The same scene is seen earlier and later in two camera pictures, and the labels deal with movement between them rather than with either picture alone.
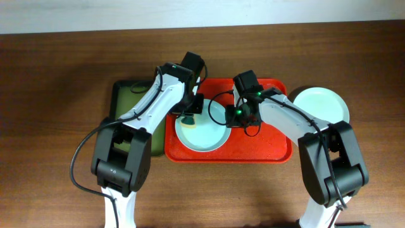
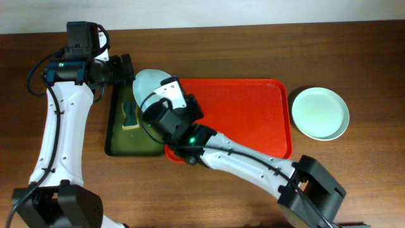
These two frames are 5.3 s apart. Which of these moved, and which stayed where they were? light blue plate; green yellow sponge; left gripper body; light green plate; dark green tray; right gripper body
Moved: light blue plate; left gripper body; green yellow sponge; right gripper body
Stayed: dark green tray; light green plate
